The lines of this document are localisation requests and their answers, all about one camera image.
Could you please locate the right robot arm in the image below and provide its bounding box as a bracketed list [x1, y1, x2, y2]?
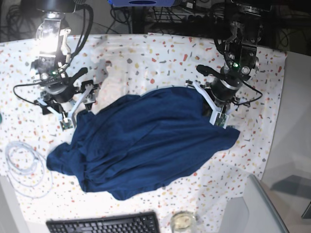
[30, 0, 101, 130]

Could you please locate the black keyboard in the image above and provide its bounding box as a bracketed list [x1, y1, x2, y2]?
[46, 212, 160, 233]

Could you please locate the black power strip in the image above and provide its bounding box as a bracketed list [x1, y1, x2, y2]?
[145, 12, 210, 23]

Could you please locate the glass jar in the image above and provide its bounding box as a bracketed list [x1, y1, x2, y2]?
[170, 211, 197, 233]

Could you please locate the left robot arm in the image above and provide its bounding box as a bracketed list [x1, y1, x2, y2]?
[186, 0, 272, 129]

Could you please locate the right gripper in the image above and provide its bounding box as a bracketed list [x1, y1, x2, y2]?
[35, 81, 101, 130]

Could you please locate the dark blue t-shirt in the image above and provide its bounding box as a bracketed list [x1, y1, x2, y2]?
[46, 87, 240, 200]

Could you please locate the coiled white cable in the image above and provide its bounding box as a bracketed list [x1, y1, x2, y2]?
[4, 140, 54, 200]

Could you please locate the blue box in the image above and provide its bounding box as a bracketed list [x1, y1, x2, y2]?
[108, 0, 182, 7]

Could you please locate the terrazzo patterned tablecloth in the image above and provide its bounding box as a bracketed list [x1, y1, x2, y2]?
[0, 34, 286, 232]

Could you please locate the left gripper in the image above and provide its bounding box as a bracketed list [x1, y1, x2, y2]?
[185, 80, 250, 129]

